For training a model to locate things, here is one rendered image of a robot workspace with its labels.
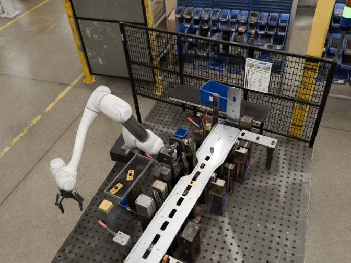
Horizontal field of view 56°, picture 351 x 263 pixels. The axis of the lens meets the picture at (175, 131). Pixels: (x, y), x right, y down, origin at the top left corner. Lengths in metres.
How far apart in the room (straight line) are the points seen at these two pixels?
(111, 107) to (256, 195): 1.29
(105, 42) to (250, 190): 3.08
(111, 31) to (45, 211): 2.46
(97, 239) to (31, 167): 1.97
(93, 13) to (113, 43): 0.45
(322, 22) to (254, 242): 1.56
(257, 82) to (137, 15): 2.12
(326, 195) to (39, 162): 3.24
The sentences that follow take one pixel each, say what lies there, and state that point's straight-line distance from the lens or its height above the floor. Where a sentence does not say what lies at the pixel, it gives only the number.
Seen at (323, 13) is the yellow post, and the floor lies 1.86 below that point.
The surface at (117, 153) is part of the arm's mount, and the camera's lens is 2.87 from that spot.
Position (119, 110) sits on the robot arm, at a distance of 2.09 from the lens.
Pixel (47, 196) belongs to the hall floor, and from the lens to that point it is 3.88.
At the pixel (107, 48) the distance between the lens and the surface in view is 4.89.
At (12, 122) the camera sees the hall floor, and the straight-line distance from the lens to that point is 5.10.
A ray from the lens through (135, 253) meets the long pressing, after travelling 2.06.
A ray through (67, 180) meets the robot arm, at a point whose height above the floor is 1.28.
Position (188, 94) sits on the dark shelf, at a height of 1.03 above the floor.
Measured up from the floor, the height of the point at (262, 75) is 1.32.
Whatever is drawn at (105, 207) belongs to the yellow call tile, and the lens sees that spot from 2.08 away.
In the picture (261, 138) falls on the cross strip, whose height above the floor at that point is 1.00.
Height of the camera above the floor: 2.80
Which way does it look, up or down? 42 degrees down
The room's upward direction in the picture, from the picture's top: 6 degrees counter-clockwise
